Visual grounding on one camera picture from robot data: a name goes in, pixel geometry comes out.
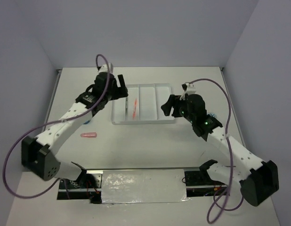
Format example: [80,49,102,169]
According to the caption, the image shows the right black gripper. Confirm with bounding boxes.
[161,94,195,123]

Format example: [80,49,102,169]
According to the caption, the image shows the orange pen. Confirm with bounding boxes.
[132,98,138,120]

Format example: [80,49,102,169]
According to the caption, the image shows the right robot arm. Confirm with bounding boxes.
[161,94,279,207]

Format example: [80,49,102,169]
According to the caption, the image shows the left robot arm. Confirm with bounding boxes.
[21,72,128,188]

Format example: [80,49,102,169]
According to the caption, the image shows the white divided organizer tray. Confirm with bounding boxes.
[111,83,175,125]

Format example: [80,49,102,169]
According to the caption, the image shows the right blue tape roll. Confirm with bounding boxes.
[208,113,217,118]

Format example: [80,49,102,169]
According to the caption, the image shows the pink eraser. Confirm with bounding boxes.
[81,132,97,138]

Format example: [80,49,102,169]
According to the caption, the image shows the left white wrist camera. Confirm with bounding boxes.
[97,63,113,74]

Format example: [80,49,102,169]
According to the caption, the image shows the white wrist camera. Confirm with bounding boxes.
[180,82,196,99]
[97,63,113,74]

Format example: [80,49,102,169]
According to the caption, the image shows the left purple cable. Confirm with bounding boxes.
[4,54,114,199]

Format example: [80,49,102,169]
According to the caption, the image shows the purple cable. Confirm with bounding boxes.
[4,54,114,199]
[189,78,244,224]

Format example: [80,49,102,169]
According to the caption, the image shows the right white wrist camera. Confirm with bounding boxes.
[180,82,196,99]

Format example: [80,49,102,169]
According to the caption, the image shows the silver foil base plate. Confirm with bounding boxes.
[101,169,187,204]

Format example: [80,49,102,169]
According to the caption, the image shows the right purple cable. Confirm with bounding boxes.
[189,78,244,224]

